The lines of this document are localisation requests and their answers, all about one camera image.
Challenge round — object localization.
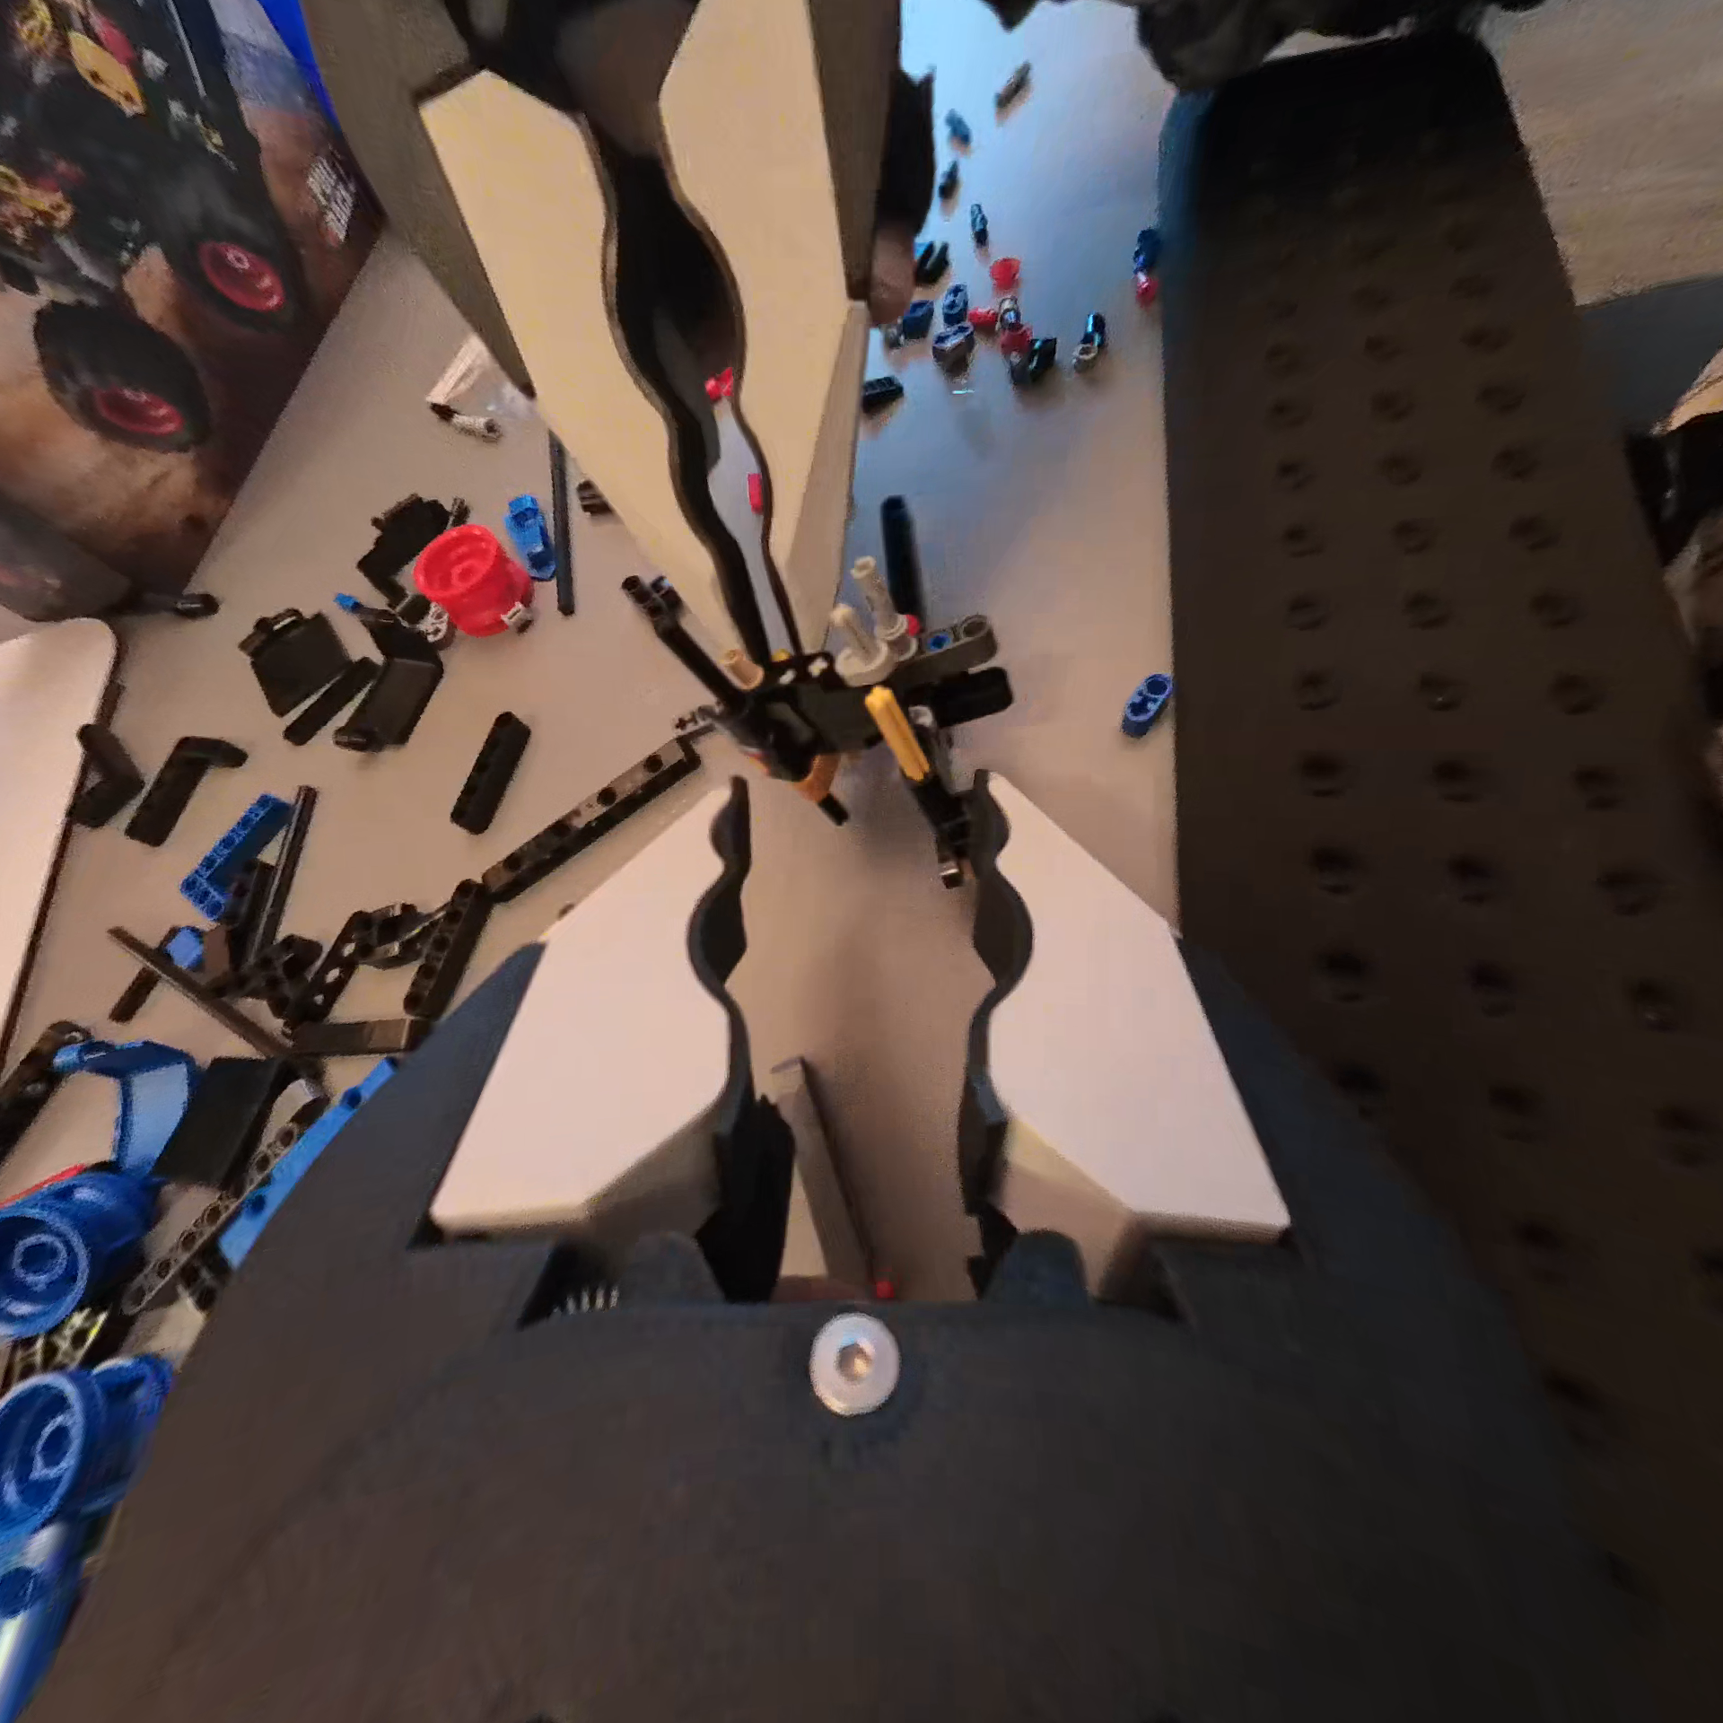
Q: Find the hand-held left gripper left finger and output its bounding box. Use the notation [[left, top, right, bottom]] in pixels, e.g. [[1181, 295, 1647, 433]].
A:
[[429, 774, 796, 1302]]

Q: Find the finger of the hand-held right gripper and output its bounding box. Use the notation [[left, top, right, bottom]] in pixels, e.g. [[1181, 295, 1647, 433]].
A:
[[657, 0, 873, 660], [421, 68, 783, 670]]

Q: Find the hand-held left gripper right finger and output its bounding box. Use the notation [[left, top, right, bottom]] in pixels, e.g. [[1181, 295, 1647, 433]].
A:
[[959, 770, 1295, 1301]]

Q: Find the grey toy beam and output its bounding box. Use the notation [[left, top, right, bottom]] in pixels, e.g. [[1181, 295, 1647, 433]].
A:
[[769, 1056, 896, 1301]]

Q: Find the toy brick assembly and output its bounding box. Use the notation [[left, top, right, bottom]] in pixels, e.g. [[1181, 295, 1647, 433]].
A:
[[621, 495, 1018, 892]]

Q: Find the person's right forearm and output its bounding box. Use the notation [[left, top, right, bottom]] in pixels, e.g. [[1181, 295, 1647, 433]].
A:
[[988, 0, 1537, 94]]

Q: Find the grey desk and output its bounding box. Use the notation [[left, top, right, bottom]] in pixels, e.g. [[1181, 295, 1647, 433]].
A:
[[0, 0, 1192, 1363]]

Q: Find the person's right hand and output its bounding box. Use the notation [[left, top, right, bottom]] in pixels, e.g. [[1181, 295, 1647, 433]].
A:
[[865, 221, 931, 331]]

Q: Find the clear plastic bag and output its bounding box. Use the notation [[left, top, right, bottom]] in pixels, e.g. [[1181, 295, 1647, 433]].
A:
[[429, 335, 539, 439]]

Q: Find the pile of small toy pieces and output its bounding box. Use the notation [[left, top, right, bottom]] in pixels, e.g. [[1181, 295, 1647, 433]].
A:
[[861, 60, 1166, 406]]

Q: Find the heap of black blue beams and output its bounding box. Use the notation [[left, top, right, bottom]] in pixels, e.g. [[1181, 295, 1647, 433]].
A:
[[0, 789, 492, 1363]]

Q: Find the long black toy axle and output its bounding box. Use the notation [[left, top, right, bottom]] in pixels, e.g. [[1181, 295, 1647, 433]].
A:
[[546, 431, 580, 618]]

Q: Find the blue flat toy panel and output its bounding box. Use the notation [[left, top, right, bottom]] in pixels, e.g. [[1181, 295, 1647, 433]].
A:
[[216, 1056, 403, 1268]]

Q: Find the black building toy box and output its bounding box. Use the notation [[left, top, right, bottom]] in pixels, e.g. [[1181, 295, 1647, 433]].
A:
[[0, 0, 390, 625]]

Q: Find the black short toy beam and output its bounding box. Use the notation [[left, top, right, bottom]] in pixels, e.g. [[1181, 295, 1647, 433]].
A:
[[452, 710, 534, 838]]

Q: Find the red toy wheel hub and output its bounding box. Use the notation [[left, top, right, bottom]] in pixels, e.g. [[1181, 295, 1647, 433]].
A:
[[411, 526, 537, 638]]

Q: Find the black hinged toy panel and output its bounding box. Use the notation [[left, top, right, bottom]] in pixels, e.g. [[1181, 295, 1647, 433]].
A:
[[241, 609, 354, 718], [334, 621, 446, 753]]

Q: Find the blue curved toy panel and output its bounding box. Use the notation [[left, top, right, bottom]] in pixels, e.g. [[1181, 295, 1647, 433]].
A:
[[53, 1040, 203, 1174]]

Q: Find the black thin toy beam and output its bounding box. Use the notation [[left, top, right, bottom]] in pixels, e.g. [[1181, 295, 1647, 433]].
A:
[[283, 656, 382, 747]]

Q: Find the black angled toy beam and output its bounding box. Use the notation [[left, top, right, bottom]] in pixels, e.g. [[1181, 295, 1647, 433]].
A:
[[126, 736, 251, 847], [70, 722, 148, 830]]

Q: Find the blue toy wheel hub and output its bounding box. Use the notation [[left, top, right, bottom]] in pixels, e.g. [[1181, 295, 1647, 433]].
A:
[[0, 1169, 155, 1342], [0, 1356, 175, 1552]]

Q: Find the white book stand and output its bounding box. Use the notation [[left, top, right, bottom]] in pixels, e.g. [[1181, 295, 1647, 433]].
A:
[[0, 618, 126, 1066]]

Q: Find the blue long toy panel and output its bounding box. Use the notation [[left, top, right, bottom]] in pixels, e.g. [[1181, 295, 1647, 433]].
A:
[[0, 1522, 103, 1712]]

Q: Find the black toy bracket frame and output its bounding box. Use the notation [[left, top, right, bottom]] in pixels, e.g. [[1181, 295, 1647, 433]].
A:
[[357, 495, 469, 608]]

